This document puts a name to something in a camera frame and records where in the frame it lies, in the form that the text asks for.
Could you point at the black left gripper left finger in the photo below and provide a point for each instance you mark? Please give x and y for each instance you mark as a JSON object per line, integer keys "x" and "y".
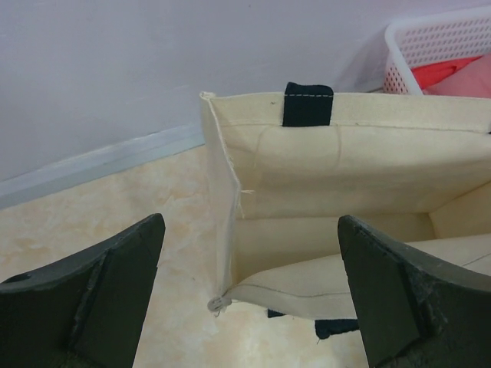
{"x": 85, "y": 310}

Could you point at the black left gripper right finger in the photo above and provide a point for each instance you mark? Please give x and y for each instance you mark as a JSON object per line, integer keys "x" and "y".
{"x": 414, "y": 309}

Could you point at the beige canvas tote bag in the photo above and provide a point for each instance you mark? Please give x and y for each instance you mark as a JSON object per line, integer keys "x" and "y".
{"x": 284, "y": 167}

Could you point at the red cloth in basket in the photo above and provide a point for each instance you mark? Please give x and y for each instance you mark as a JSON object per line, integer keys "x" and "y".
{"x": 465, "y": 77}

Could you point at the white plastic mesh basket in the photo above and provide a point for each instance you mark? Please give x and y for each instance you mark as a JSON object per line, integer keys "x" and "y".
{"x": 431, "y": 39}

